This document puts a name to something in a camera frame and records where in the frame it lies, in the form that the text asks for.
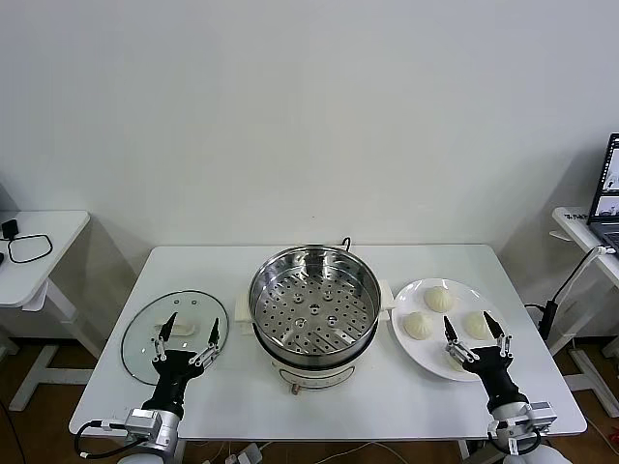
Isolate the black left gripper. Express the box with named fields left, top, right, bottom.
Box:
left=142, top=311, right=221, bottom=413

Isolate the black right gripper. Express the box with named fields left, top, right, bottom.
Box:
left=442, top=311, right=531, bottom=413

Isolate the round glass pot lid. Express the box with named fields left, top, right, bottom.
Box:
left=120, top=288, right=229, bottom=387

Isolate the stainless steel steamer basket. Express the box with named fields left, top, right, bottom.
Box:
left=248, top=245, right=383, bottom=362

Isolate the white round plate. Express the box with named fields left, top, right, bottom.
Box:
left=390, top=277, right=512, bottom=383

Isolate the white electric cooker base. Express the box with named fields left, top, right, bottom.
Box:
left=233, top=277, right=396, bottom=395

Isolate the white floor power strip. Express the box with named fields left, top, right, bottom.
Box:
left=224, top=445, right=265, bottom=464

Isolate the white laptop side table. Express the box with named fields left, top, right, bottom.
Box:
left=550, top=206, right=619, bottom=417

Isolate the open grey laptop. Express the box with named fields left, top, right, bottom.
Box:
left=586, top=132, right=619, bottom=255

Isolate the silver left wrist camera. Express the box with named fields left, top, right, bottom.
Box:
left=124, top=408, right=163, bottom=441

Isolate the black left camera cable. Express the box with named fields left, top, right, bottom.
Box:
left=73, top=420, right=128, bottom=460

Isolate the white laptop cable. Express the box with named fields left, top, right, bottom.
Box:
left=553, top=245, right=609, bottom=304

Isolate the black looped cable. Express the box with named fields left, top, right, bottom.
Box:
left=8, top=234, right=53, bottom=265

